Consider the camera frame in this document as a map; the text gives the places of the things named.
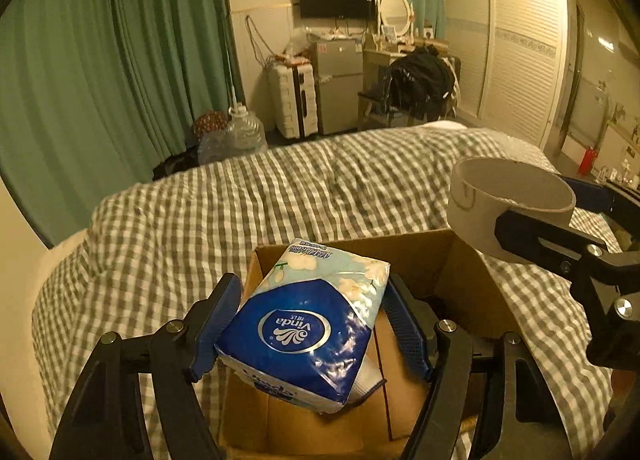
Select white suitcase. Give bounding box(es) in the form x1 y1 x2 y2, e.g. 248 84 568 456
268 64 319 139

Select brown patterned bag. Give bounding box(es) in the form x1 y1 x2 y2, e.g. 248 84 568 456
192 110 229 139

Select black clothes on chair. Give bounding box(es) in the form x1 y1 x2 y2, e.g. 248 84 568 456
382 45 456 122

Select large green curtain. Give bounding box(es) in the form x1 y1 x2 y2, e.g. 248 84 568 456
1 0 243 246

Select clear water jug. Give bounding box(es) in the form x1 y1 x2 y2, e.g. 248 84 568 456
198 102 268 165

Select white louvred wardrobe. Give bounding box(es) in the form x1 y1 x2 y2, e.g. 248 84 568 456
444 0 568 147

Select white tape roll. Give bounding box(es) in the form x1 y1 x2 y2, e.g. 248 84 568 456
447 158 576 264

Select grey checked duvet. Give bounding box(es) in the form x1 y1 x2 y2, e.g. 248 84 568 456
32 125 612 458

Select wooden dressing table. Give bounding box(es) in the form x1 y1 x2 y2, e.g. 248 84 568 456
358 36 449 128

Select red bottle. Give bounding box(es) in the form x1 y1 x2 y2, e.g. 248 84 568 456
577 147 598 176

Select silver mini fridge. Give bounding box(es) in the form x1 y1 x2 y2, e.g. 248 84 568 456
311 38 363 135

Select blue Vinda tissue pack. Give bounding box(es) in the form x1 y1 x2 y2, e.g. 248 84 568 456
215 238 390 414

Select white oval vanity mirror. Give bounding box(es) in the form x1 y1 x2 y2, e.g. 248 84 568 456
378 0 414 38

